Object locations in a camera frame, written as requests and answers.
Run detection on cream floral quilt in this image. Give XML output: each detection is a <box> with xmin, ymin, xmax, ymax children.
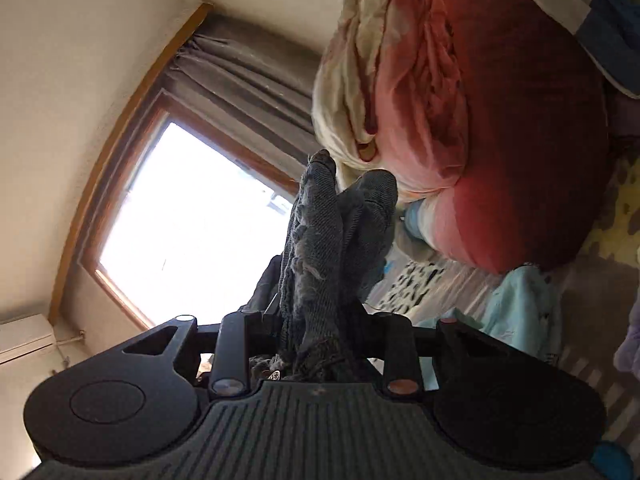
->
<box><xmin>311</xmin><ymin>0</ymin><xmax>441</xmax><ymax>201</ymax></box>

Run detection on cartoon printed brown blanket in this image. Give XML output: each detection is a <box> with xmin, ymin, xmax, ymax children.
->
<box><xmin>372</xmin><ymin>150</ymin><xmax>640</xmax><ymax>461</ymax></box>

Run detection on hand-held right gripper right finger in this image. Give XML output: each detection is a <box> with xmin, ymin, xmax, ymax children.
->
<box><xmin>360</xmin><ymin>312</ymin><xmax>506</xmax><ymax>396</ymax></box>

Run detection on blue white plaid cloth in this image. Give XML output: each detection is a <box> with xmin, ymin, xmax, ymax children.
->
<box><xmin>492</xmin><ymin>0</ymin><xmax>640</xmax><ymax>98</ymax></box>

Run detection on pink red quilt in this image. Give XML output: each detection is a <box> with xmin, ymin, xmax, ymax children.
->
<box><xmin>370</xmin><ymin>0</ymin><xmax>613</xmax><ymax>273</ymax></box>

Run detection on white air conditioner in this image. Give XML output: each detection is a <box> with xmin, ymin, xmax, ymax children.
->
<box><xmin>0</xmin><ymin>314</ymin><xmax>56</xmax><ymax>366</ymax></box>

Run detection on grey curtain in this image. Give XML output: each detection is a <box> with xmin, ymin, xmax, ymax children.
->
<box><xmin>165</xmin><ymin>12</ymin><xmax>331</xmax><ymax>181</ymax></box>

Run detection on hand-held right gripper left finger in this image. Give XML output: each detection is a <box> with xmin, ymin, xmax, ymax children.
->
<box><xmin>122</xmin><ymin>311</ymin><xmax>281</xmax><ymax>397</ymax></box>

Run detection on light blue printed garment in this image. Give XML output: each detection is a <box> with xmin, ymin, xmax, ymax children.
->
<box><xmin>415</xmin><ymin>265</ymin><xmax>563</xmax><ymax>366</ymax></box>

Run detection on teal striped bedding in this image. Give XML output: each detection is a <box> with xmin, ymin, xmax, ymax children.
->
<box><xmin>404</xmin><ymin>199</ymin><xmax>438</xmax><ymax>241</ymax></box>

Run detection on blue denim jacket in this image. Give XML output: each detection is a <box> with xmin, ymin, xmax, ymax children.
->
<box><xmin>240</xmin><ymin>149</ymin><xmax>401</xmax><ymax>383</ymax></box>

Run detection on lavender folded clothes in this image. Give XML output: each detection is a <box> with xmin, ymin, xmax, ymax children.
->
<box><xmin>614</xmin><ymin>300</ymin><xmax>640</xmax><ymax>371</ymax></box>

